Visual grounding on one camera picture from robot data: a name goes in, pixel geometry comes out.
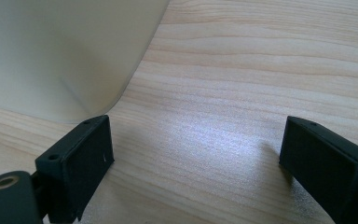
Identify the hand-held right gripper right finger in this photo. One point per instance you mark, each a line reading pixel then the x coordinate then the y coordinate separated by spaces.
pixel 323 168

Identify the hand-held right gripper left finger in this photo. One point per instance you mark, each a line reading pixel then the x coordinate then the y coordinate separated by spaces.
pixel 74 168

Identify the cream plastic bin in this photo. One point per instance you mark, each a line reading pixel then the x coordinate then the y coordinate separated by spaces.
pixel 49 53

